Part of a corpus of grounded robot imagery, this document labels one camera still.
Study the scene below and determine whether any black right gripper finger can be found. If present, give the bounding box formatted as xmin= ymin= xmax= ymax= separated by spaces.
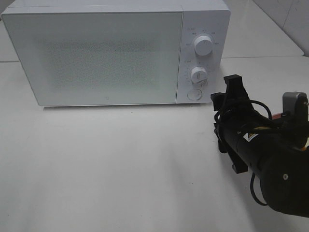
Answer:
xmin=224 ymin=75 xmax=249 ymax=99
xmin=218 ymin=142 xmax=248 ymax=174

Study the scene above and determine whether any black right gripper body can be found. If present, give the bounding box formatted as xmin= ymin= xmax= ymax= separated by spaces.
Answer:
xmin=211 ymin=92 xmax=256 ymax=155

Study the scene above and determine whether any round white door button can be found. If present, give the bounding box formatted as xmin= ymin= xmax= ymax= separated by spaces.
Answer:
xmin=187 ymin=89 xmax=202 ymax=101

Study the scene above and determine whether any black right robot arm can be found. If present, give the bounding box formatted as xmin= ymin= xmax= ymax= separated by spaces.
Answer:
xmin=211 ymin=74 xmax=309 ymax=217

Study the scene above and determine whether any lower white microwave knob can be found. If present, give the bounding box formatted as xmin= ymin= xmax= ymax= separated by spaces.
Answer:
xmin=190 ymin=66 xmax=208 ymax=84

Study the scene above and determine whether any white microwave knob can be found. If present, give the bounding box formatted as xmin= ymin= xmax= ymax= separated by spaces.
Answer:
xmin=190 ymin=66 xmax=208 ymax=84
xmin=194 ymin=34 xmax=213 ymax=56

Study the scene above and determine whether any upper white microwave knob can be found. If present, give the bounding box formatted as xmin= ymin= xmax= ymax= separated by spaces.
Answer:
xmin=194 ymin=34 xmax=213 ymax=56

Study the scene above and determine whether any white microwave oven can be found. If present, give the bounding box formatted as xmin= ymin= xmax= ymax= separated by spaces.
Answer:
xmin=1 ymin=0 xmax=231 ymax=107

